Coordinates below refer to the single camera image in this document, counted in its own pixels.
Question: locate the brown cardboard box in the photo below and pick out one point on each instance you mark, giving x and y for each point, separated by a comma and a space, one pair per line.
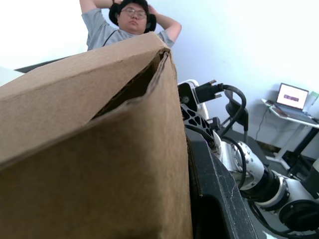
82, 139

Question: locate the white standing desk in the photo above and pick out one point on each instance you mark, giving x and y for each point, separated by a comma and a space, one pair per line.
294, 119

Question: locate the green box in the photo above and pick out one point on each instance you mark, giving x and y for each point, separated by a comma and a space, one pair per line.
313, 98

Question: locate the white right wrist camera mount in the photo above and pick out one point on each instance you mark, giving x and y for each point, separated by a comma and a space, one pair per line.
193, 87

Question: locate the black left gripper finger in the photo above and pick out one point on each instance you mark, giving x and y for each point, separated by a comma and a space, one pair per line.
219, 204

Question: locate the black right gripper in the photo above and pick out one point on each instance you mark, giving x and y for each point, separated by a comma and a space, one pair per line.
215, 123

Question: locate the open laptop computer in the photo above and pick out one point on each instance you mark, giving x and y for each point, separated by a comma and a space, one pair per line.
292, 97

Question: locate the man in grey shirt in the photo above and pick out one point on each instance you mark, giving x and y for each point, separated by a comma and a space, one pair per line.
104, 32

